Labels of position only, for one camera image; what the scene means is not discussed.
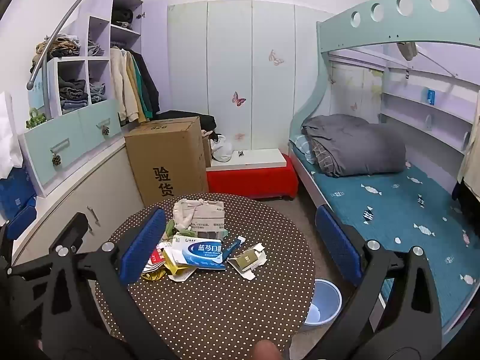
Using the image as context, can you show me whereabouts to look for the torn olive small box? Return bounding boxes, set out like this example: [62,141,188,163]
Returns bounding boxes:
[227,243,267,281]

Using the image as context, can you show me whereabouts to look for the person's right hand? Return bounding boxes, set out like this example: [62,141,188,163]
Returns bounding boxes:
[251,340,282,360]

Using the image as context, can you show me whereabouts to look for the large cardboard box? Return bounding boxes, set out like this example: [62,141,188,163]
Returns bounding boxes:
[124,117,208,206]

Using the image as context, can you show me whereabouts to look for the metal stair handrail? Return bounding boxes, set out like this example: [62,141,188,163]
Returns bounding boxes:
[26,0,149,91]

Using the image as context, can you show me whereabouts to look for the blue checked pillow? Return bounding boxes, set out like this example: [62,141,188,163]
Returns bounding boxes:
[290,134,316,164]

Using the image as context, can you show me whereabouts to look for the lavender cubby shelf unit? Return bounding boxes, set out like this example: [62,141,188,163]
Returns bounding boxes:
[47,0,143,118]

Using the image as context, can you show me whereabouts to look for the hanging clothes on rack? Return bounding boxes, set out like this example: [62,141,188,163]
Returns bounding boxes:
[110,46,160,124]

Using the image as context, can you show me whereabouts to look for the white paper bag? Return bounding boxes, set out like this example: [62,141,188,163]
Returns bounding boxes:
[172,198,225,232]

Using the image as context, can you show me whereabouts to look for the blue shopping bag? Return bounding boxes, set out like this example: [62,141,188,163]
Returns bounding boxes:
[0,166,37,220]

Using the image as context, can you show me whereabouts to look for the white curved cabinet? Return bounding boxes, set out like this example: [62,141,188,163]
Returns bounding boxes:
[10,138,146,267]

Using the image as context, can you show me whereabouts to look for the blue toothpaste box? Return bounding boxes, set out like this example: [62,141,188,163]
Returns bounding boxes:
[222,236,246,263]

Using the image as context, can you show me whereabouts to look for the light blue trash bin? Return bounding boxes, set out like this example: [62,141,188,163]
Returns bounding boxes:
[304,279,343,328]

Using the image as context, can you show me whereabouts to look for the grey folded quilt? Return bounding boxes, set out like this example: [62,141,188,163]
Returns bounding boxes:
[302,114,406,177]

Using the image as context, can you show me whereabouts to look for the white hanging bag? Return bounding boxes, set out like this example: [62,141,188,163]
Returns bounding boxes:
[0,92,23,179]

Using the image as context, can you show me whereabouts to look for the red covered bench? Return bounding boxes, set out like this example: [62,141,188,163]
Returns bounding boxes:
[207,154,299,199]

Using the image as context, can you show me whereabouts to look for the teal drawer unit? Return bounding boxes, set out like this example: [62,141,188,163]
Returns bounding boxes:
[19,99,122,197]

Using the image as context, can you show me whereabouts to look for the pink butterfly wall sticker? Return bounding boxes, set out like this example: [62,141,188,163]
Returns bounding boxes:
[232,91,246,107]

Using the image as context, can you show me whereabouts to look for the white plastic bag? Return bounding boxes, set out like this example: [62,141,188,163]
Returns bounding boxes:
[211,134,233,163]

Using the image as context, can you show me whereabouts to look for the black clothes pile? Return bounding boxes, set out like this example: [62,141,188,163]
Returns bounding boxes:
[155,109,219,140]

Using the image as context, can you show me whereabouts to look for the blue white medicine box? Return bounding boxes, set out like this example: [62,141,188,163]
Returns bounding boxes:
[171,235,225,271]

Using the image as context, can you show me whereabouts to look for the teal bed mattress cover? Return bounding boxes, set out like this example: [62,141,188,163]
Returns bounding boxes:
[289,145,479,330]

